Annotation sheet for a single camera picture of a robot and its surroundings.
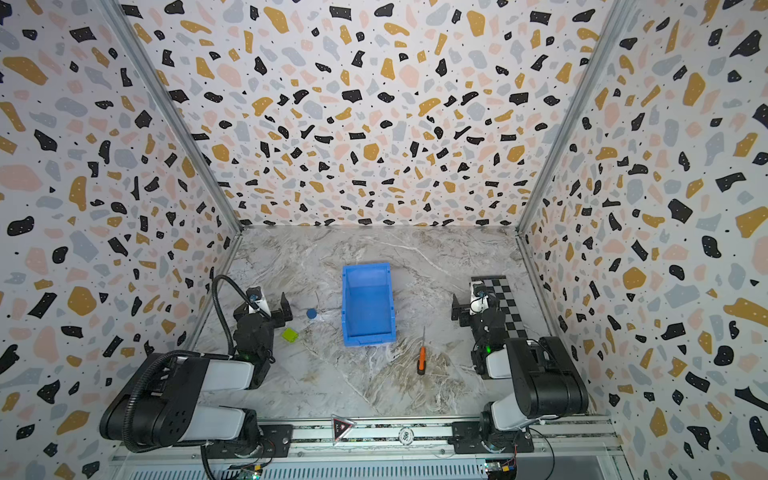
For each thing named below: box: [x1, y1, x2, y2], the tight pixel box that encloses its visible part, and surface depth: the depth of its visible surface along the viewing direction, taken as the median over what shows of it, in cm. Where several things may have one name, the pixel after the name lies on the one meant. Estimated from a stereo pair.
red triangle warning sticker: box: [333, 418, 353, 441], surface depth 76 cm
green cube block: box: [282, 328, 299, 343], surface depth 92 cm
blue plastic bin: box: [342, 262, 397, 347], surface depth 100 cm
